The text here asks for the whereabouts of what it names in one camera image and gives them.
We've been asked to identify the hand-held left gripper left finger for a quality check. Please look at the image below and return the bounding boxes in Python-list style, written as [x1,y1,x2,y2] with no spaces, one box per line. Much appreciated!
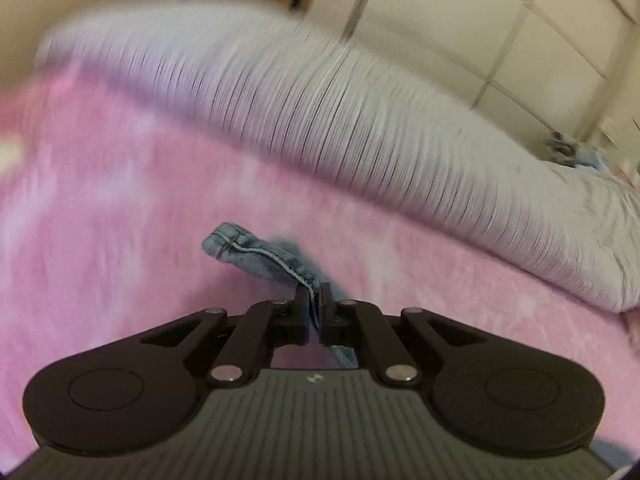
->
[140,284,312,389]

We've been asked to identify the blue denim jeans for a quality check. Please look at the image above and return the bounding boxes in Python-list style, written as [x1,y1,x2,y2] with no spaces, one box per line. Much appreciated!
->
[201,222,358,368]

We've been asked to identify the white wardrobe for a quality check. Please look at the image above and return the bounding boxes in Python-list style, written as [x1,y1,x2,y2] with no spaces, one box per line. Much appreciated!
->
[300,0,640,161]

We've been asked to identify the grey ribbed duvet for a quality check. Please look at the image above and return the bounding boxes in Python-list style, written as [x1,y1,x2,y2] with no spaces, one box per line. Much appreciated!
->
[35,2,640,314]

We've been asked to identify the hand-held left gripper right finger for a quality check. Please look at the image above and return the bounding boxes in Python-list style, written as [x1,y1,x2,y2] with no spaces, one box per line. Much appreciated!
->
[319,282,489,389]

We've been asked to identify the small grey blue cloth pile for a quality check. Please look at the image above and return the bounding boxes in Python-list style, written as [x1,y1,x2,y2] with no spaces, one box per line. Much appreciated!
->
[545,130,615,173]

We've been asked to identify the pink fleece blanket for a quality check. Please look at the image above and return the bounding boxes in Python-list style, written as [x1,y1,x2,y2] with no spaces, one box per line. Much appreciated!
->
[0,65,640,480]

